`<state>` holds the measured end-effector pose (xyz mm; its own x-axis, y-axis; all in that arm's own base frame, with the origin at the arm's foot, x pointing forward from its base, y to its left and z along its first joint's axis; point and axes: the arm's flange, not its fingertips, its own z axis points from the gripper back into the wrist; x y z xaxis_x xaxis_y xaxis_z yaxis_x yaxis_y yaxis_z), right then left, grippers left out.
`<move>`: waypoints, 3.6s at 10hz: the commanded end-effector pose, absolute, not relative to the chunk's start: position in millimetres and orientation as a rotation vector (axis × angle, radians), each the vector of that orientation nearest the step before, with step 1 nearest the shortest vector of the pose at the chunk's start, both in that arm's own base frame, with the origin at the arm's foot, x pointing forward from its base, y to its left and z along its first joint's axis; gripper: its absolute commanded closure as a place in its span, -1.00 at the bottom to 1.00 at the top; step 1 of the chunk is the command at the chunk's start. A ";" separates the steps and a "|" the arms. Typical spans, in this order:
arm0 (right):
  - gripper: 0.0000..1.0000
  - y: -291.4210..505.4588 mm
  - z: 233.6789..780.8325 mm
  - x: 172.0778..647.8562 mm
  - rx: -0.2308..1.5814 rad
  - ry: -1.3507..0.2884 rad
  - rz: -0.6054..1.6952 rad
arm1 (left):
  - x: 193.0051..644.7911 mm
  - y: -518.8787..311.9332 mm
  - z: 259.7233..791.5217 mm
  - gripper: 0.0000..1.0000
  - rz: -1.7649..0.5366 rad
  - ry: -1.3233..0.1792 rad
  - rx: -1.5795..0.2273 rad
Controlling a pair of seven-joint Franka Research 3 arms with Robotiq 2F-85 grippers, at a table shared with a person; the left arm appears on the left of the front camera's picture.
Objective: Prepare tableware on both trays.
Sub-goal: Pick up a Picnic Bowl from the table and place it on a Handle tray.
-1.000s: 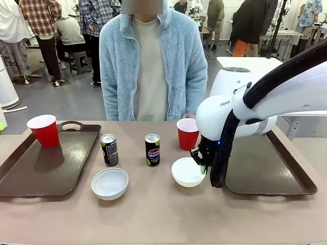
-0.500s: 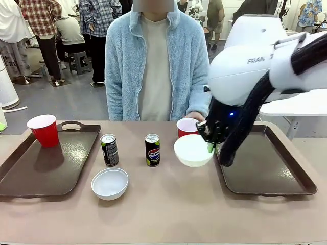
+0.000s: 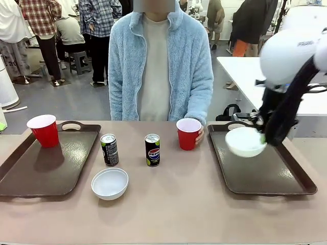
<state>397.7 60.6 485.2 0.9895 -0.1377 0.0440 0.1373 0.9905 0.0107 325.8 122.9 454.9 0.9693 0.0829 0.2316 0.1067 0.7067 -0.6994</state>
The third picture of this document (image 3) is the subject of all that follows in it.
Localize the person's left forearm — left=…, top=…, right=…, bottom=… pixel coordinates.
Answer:
left=185, top=81, right=214, bottom=127

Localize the person in blue fleece jacket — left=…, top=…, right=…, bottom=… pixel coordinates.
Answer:
left=108, top=0, right=214, bottom=127

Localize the white side table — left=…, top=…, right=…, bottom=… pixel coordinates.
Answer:
left=216, top=56, right=327, bottom=117

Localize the grey plastic stool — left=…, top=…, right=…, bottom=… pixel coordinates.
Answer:
left=67, top=51, right=92, bottom=75

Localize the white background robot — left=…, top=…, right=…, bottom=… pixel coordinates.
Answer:
left=187, top=0, right=204, bottom=19

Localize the red plastic party cup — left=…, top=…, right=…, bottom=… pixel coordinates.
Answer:
left=176, top=117, right=202, bottom=151
left=26, top=114, right=60, bottom=149

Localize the white air purifier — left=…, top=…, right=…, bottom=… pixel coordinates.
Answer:
left=0, top=54, right=21, bottom=110

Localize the person in olive shirt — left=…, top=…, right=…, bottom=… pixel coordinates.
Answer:
left=206, top=0, right=226, bottom=51

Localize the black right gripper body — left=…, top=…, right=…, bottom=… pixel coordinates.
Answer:
left=260, top=88, right=300, bottom=148

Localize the person in orange shorts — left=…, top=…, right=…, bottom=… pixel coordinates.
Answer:
left=229, top=0, right=278, bottom=58

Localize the white plastic bowl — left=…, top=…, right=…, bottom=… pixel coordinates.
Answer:
left=91, top=167, right=129, bottom=201
left=225, top=127, right=268, bottom=158

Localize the person's right forearm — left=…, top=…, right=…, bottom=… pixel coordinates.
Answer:
left=108, top=81, right=126, bottom=121

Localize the person in blue plaid shirt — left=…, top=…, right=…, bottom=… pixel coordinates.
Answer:
left=78, top=0, right=124, bottom=85

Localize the white and green object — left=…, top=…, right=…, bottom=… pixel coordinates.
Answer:
left=0, top=103, right=8, bottom=134

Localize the person in red plaid shirt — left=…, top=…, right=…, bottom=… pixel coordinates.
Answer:
left=18, top=0, right=63, bottom=83

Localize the person's left hand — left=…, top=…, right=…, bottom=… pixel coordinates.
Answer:
left=194, top=127, right=205, bottom=148

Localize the brown plastic serving tray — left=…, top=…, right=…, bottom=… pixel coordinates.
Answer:
left=0, top=120, right=102, bottom=199
left=206, top=121, right=318, bottom=197

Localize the black bag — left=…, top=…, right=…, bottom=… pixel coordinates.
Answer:
left=215, top=104, right=242, bottom=122

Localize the black cable sleeve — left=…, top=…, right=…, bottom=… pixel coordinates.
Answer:
left=287, top=55, right=321, bottom=103

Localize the person in white top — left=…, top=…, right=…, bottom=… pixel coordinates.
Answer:
left=0, top=0, right=33, bottom=84

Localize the white pipe piece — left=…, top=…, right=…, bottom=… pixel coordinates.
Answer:
left=2, top=105, right=28, bottom=112

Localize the black Pepsi can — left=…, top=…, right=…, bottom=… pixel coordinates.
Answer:
left=100, top=133, right=120, bottom=167
left=144, top=133, right=161, bottom=168

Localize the black tripod stand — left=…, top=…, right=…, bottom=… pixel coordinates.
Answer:
left=273, top=0, right=289, bottom=34

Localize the seated person in grey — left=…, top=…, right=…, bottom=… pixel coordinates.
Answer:
left=54, top=14, right=86, bottom=63

